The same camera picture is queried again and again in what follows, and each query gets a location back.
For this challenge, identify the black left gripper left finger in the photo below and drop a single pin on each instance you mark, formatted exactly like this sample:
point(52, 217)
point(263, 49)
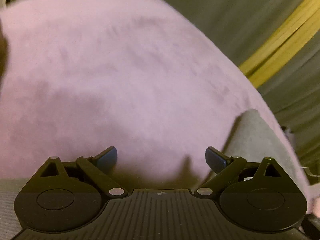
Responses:
point(98, 167)

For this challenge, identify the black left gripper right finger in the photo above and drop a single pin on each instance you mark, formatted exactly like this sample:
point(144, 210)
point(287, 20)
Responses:
point(226, 170)

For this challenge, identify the grey sweatpants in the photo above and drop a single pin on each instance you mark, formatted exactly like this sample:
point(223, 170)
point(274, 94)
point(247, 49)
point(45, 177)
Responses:
point(270, 199)

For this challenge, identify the pink bed blanket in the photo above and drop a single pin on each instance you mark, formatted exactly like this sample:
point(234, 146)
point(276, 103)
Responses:
point(78, 76)

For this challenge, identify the grey green curtain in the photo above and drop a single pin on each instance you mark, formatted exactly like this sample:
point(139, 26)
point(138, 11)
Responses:
point(239, 28)

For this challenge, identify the yellow curtain stripe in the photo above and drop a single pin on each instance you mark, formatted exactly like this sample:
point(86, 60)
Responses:
point(293, 34)

